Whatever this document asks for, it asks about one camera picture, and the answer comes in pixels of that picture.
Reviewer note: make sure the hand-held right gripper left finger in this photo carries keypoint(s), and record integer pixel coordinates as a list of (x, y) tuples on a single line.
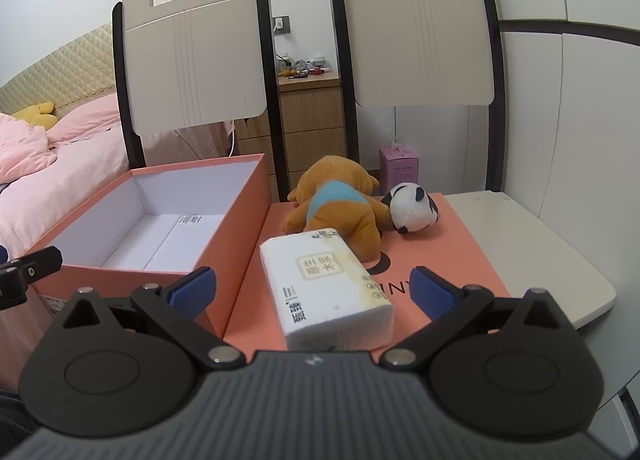
[(192, 290)]

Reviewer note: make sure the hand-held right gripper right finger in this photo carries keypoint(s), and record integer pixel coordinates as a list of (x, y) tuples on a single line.
[(432, 297)]

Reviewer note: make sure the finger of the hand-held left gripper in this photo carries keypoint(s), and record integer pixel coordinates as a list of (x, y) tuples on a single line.
[(35, 267)]

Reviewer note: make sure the orange box lid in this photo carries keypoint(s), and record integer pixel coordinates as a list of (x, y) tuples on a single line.
[(450, 250)]

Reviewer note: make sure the orange cardboard box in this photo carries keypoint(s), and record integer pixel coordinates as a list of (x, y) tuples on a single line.
[(235, 220)]

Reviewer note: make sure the white tissue pack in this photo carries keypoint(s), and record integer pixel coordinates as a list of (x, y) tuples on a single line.
[(325, 290)]

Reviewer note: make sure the white desktop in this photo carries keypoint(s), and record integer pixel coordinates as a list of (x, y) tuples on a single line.
[(535, 250)]

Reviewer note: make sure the panda plush toy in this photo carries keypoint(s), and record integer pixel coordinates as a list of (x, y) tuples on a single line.
[(412, 210)]

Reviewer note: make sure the brown plush bear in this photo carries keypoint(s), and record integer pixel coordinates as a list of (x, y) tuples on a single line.
[(345, 210)]

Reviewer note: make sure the small pink box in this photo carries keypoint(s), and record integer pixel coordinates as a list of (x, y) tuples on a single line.
[(398, 164)]

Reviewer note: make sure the yellow plush toy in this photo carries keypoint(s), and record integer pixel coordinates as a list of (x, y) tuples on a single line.
[(35, 114)]

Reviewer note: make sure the dark cloth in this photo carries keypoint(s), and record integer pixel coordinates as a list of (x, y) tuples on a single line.
[(12, 420)]

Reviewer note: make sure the beige quilted headboard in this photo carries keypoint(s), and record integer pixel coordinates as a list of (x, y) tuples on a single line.
[(60, 69)]

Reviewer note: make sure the wooden nightstand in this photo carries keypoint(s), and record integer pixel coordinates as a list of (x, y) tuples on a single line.
[(312, 129)]

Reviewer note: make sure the beige chair with black frame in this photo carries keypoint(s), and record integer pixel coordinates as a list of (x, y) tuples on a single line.
[(195, 54), (420, 39)]

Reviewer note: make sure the wall socket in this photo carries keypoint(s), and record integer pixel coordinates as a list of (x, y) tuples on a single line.
[(281, 25)]

